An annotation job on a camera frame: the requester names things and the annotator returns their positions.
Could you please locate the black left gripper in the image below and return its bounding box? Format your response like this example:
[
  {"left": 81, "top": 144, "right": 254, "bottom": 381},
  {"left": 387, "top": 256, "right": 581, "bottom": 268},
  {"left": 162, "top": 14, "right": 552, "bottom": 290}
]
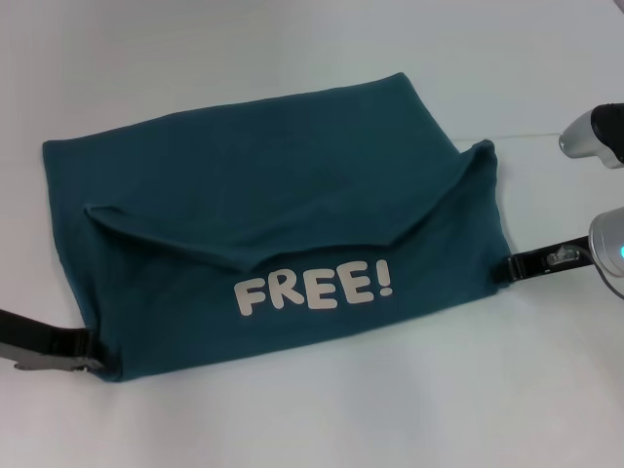
[{"left": 0, "top": 307, "right": 122, "bottom": 375}]

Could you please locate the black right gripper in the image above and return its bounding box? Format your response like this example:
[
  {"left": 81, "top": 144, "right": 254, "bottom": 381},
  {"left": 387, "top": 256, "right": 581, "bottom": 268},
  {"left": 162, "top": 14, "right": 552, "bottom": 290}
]
[{"left": 489, "top": 234, "right": 595, "bottom": 285}]

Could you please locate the teal blue shirt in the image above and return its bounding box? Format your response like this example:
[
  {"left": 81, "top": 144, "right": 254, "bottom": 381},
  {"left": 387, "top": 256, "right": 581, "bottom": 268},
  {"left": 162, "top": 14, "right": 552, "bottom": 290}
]
[{"left": 41, "top": 71, "right": 512, "bottom": 384}]

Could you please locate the right gripper metal cable plug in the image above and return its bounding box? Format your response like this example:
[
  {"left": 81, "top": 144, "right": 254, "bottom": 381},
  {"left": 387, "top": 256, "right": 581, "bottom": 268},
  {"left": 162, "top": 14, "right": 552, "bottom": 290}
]
[{"left": 545, "top": 245, "right": 591, "bottom": 268}]

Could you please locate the right wrist camera housing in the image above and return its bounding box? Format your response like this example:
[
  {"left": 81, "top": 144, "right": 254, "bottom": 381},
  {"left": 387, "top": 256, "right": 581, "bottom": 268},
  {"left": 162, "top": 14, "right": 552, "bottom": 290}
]
[{"left": 558, "top": 101, "right": 624, "bottom": 171}]

